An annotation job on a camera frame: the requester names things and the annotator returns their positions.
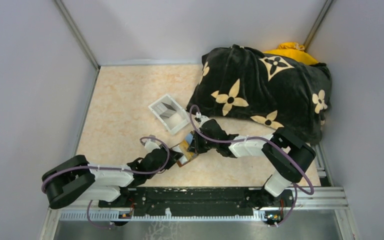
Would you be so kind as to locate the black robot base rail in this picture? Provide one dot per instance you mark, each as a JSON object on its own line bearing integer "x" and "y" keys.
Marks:
{"x": 198, "y": 201}

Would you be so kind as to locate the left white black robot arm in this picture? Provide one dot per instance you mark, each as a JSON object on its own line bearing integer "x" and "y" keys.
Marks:
{"x": 78, "y": 180}

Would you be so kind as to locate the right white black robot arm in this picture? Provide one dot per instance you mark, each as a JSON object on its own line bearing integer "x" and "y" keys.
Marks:
{"x": 289, "y": 155}

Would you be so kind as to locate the black floral plush blanket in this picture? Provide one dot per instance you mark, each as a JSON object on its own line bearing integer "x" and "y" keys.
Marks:
{"x": 273, "y": 90}

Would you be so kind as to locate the yellow cloth bundle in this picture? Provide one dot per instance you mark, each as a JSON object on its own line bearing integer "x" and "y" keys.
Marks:
{"x": 294, "y": 51}

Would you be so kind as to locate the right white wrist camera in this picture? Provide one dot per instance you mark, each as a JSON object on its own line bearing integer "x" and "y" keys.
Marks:
{"x": 201, "y": 119}

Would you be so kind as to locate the brown leather card holder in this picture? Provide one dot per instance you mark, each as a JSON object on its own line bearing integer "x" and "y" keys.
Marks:
{"x": 185, "y": 152}

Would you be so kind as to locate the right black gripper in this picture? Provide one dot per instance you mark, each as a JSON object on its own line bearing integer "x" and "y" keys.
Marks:
{"x": 195, "y": 147}

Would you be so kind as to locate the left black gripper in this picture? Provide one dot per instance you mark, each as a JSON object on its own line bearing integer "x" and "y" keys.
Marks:
{"x": 172, "y": 156}

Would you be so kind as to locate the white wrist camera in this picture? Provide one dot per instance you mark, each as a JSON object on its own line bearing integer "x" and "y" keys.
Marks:
{"x": 150, "y": 143}
{"x": 201, "y": 119}

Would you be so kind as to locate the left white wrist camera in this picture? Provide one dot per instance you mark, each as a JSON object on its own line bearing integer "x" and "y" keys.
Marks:
{"x": 150, "y": 143}

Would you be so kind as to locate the white translucent plastic card box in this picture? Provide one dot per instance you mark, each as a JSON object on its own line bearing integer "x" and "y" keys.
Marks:
{"x": 170, "y": 113}

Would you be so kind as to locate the thin credit card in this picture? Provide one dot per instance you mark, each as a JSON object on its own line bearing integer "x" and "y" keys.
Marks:
{"x": 189, "y": 137}

